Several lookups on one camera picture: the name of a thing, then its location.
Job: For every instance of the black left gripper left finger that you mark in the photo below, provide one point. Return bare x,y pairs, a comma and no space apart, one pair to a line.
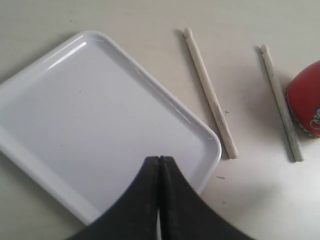
134,215

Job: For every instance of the white plastic tray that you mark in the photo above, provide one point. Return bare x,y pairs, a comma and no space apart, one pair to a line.
81,120

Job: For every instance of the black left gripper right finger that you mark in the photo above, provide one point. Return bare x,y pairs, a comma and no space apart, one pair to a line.
183,215

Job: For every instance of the white drumstick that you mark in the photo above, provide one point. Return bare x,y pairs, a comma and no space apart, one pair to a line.
282,105
210,95

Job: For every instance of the red small drum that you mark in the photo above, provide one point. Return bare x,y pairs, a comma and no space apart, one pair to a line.
303,97

